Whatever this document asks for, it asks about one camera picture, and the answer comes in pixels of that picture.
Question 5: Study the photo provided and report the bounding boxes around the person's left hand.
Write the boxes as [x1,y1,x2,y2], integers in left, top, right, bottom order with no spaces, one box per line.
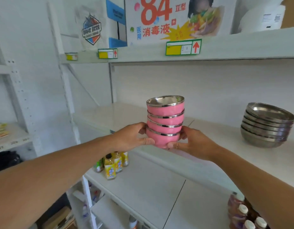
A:
[111,122,156,153]

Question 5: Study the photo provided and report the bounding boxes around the person's right hand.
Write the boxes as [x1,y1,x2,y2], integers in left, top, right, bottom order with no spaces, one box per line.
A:
[166,126,221,163]

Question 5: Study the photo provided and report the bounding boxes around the white metal shelf rack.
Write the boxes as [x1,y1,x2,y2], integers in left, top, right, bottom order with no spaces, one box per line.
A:
[46,0,294,229]

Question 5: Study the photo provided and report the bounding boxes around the pink steel bowl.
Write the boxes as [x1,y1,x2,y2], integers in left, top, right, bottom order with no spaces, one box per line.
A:
[146,94,185,116]
[146,126,182,149]
[146,116,184,134]
[147,109,185,126]

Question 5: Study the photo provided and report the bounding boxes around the silver steel bowl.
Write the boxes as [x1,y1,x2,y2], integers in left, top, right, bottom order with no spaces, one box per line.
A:
[241,122,292,139]
[240,128,289,149]
[244,111,294,129]
[242,116,294,134]
[246,102,294,125]

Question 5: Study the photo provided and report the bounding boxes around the person's right forearm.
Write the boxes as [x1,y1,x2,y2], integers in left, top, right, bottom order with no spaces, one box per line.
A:
[209,145,294,229]

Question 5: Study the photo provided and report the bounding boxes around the person's left forearm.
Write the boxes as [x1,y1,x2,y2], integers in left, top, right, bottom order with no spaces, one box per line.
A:
[0,135,119,229]

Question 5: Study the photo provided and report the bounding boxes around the group of yellow juice bottles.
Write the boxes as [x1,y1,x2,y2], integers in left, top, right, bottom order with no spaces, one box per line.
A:
[93,151,130,181]

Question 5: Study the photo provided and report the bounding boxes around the green label tea bottle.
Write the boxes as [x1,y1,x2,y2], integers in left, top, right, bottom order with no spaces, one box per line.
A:
[93,158,104,173]

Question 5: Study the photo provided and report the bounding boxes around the group of brown tea bottles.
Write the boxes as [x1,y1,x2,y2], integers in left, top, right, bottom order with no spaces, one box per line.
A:
[227,192,271,229]

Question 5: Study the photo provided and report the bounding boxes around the brown cardboard pieces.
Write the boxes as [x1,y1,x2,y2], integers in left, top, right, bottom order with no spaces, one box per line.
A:
[41,206,77,229]

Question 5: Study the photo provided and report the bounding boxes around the white carton with red print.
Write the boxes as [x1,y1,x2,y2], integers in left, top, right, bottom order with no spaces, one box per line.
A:
[124,0,237,47]

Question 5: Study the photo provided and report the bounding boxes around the white side rack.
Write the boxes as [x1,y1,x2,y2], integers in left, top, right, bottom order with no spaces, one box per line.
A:
[0,31,44,174]

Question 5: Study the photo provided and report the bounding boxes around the white blue carton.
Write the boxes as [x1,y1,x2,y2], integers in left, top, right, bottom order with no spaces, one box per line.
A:
[74,0,128,52]

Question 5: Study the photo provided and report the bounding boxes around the black bag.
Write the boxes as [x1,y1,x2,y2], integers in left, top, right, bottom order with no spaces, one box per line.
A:
[0,151,24,174]

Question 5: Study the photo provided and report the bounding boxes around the colourful snack packets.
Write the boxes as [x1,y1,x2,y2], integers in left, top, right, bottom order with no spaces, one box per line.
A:
[0,122,10,141]

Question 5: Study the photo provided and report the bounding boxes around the white plastic jug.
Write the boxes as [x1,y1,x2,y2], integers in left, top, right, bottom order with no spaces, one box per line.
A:
[237,0,286,34]

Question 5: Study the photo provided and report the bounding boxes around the brown cardboard carton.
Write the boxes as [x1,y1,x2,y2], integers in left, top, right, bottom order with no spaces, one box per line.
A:
[280,0,294,29]

